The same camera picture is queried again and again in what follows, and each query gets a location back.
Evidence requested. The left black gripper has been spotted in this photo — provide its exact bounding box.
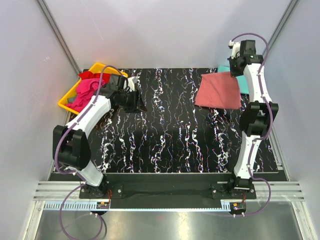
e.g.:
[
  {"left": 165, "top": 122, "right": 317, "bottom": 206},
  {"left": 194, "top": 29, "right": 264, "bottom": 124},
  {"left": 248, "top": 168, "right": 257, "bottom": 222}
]
[{"left": 118, "top": 89, "right": 148, "bottom": 114}]

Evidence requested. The salmon pink t-shirt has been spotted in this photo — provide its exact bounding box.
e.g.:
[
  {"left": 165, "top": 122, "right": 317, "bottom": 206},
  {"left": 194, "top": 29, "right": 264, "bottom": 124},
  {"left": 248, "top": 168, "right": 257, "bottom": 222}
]
[{"left": 194, "top": 72, "right": 242, "bottom": 110}]

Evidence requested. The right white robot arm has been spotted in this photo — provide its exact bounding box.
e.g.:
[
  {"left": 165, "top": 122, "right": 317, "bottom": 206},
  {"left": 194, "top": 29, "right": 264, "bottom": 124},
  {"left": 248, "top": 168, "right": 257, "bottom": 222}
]
[{"left": 227, "top": 40, "right": 279, "bottom": 199}]

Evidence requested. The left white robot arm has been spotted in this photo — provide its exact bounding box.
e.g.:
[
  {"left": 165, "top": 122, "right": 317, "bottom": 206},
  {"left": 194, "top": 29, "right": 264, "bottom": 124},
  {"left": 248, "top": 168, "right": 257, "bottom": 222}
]
[{"left": 52, "top": 74, "right": 147, "bottom": 198}]

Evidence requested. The folded turquoise t-shirt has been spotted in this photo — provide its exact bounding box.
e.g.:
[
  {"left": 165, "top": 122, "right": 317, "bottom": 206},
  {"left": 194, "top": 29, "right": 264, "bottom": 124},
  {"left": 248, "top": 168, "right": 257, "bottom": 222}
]
[{"left": 217, "top": 65, "right": 249, "bottom": 95}]

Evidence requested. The magenta t-shirt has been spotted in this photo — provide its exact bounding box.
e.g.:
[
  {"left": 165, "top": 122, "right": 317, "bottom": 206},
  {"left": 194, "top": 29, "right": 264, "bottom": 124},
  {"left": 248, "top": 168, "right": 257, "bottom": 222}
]
[{"left": 65, "top": 78, "right": 100, "bottom": 113}]

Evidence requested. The yellow plastic bin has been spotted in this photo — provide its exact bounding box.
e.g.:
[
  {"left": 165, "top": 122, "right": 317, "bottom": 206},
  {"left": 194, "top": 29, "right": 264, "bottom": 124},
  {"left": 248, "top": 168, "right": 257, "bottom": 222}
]
[{"left": 58, "top": 63, "right": 128, "bottom": 123}]

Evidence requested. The red t-shirt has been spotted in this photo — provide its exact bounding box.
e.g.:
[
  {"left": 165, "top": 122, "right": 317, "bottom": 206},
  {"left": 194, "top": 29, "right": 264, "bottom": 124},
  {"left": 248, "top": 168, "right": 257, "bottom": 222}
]
[{"left": 78, "top": 71, "right": 111, "bottom": 83}]

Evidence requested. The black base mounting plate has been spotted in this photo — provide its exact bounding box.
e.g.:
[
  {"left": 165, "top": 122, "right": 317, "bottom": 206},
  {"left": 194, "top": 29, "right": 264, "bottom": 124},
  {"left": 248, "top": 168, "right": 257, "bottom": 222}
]
[{"left": 79, "top": 173, "right": 257, "bottom": 207}]

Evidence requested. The left small circuit board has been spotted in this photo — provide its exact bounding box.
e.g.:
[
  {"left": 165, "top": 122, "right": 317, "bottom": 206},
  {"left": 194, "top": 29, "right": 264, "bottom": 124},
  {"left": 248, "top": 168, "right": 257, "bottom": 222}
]
[{"left": 96, "top": 201, "right": 110, "bottom": 210}]

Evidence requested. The small circuit board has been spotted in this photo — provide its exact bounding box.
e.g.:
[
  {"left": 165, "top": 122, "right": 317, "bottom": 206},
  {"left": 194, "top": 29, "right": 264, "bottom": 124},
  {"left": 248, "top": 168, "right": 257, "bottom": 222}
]
[
  {"left": 231, "top": 202, "right": 247, "bottom": 211},
  {"left": 96, "top": 201, "right": 110, "bottom": 210}
]

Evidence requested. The right small circuit board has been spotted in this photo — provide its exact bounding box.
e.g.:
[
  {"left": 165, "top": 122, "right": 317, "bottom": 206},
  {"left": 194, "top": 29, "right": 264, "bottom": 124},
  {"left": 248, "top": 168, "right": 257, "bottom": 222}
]
[{"left": 231, "top": 202, "right": 247, "bottom": 211}]

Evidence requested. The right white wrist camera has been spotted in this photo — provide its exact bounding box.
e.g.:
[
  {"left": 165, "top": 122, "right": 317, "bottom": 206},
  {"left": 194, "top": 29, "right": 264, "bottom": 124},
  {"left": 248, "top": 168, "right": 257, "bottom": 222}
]
[{"left": 228, "top": 40, "right": 241, "bottom": 59}]

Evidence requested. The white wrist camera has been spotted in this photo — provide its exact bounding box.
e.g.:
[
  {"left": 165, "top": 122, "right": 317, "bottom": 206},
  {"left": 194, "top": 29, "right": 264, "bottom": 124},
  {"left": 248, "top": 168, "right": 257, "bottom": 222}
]
[
  {"left": 125, "top": 76, "right": 138, "bottom": 92},
  {"left": 228, "top": 40, "right": 241, "bottom": 59}
]

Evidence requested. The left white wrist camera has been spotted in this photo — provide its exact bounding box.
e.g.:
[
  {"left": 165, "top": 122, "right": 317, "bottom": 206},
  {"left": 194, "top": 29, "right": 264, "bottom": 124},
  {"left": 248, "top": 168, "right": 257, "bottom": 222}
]
[{"left": 125, "top": 76, "right": 138, "bottom": 92}]

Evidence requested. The right aluminium frame post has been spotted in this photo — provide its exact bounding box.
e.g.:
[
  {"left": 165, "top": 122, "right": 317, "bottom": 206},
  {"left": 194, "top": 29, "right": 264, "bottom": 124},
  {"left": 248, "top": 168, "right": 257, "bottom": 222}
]
[{"left": 268, "top": 0, "right": 300, "bottom": 50}]

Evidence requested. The aluminium frame post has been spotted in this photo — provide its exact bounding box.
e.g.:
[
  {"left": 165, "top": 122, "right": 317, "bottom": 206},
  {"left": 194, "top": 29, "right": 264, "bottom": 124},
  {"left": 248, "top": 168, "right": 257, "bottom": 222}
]
[
  {"left": 35, "top": 0, "right": 81, "bottom": 75},
  {"left": 268, "top": 0, "right": 300, "bottom": 50}
]

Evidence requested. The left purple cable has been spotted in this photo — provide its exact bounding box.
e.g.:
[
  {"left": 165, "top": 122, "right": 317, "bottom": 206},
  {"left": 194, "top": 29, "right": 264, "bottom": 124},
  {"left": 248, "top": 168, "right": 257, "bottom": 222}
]
[{"left": 53, "top": 64, "right": 127, "bottom": 239}]

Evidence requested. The white slotted cable duct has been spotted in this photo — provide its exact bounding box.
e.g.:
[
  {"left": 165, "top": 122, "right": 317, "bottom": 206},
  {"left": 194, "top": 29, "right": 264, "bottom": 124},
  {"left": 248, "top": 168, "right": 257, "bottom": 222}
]
[{"left": 44, "top": 200, "right": 231, "bottom": 212}]

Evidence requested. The left aluminium frame post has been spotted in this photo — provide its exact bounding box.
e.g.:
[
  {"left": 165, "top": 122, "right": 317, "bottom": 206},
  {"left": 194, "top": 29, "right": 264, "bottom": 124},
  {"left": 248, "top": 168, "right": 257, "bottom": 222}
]
[{"left": 35, "top": 0, "right": 81, "bottom": 75}]

